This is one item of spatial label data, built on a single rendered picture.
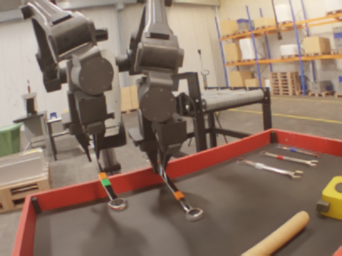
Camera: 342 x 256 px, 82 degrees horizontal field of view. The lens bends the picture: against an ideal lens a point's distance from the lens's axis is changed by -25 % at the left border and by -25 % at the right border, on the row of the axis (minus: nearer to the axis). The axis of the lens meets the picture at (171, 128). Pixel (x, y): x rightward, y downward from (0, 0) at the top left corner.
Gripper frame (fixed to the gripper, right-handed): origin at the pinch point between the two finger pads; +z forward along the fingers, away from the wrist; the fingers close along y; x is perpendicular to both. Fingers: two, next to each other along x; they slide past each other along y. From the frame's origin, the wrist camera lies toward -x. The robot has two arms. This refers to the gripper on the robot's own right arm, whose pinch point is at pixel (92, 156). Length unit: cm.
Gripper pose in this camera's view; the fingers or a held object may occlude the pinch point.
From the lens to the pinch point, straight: 50.9
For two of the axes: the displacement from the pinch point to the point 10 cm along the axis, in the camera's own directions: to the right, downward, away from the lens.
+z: 0.4, 9.3, 3.7
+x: -4.6, -3.1, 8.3
